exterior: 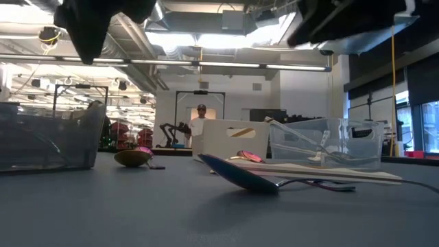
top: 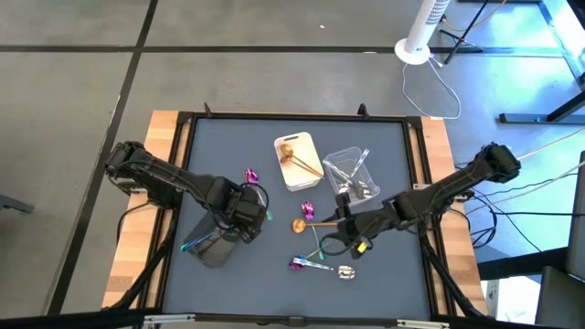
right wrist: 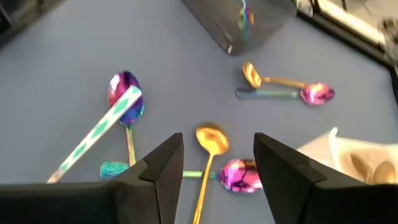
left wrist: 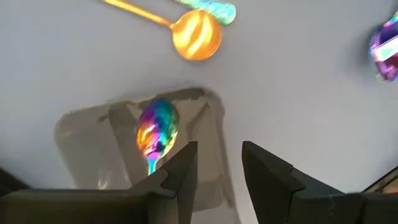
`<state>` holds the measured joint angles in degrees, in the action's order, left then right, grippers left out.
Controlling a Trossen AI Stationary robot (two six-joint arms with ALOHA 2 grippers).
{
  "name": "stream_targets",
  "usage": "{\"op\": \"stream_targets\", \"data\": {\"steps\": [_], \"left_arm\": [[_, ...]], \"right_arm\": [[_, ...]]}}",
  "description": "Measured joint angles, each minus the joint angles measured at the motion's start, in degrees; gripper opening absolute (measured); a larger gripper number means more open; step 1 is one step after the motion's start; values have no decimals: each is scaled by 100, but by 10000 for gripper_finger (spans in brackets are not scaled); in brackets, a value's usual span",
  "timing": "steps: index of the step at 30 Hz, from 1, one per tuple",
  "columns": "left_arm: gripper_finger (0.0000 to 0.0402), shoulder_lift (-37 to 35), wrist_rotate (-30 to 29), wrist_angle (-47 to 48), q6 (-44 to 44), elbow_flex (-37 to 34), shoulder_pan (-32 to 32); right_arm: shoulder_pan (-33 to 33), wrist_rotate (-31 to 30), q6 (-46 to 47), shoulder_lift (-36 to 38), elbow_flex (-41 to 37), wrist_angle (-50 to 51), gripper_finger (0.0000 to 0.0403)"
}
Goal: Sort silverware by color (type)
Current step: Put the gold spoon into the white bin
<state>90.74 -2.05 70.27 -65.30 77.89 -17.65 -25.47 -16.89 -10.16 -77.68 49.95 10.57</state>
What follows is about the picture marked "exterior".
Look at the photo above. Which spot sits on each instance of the black light stand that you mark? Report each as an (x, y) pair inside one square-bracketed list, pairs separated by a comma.
[(369, 103)]

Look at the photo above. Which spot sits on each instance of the black metal frame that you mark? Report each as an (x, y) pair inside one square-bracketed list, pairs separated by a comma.
[(80, 85)]

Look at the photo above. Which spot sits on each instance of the red storage rack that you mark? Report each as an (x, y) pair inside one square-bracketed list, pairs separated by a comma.
[(118, 132)]

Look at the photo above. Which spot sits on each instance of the long linear ceiling light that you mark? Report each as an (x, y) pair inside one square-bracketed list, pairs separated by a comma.
[(226, 64)]

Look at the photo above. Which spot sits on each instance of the person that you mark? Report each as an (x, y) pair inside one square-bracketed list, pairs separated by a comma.
[(197, 128)]

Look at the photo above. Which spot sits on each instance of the clear plastic bin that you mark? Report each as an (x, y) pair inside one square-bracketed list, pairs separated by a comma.
[(370, 151)]

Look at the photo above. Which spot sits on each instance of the rainbow iridescent spoon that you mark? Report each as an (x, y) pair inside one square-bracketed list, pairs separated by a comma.
[(236, 175), (250, 156), (145, 150)]

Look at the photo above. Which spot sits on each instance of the gold spoon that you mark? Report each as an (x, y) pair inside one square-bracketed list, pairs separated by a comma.
[(241, 132), (236, 158), (132, 159)]

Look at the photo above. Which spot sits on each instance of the grey translucent plastic bin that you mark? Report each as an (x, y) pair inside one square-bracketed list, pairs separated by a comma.
[(51, 144)]

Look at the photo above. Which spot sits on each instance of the red box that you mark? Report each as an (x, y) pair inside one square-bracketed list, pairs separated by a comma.
[(416, 154)]

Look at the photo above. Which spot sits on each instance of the grey wall vent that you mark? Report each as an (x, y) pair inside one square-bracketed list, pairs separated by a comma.
[(257, 86), (203, 85)]

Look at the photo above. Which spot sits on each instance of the grey ceiling duct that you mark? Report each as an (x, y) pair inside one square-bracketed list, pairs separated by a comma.
[(192, 22)]

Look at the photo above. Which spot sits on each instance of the white plastic bin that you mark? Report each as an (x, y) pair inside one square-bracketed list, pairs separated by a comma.
[(212, 144)]

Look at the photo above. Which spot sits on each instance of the window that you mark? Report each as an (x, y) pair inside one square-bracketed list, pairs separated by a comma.
[(430, 127)]

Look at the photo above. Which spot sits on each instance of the black background robot arm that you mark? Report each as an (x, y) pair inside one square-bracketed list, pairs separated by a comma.
[(169, 132)]

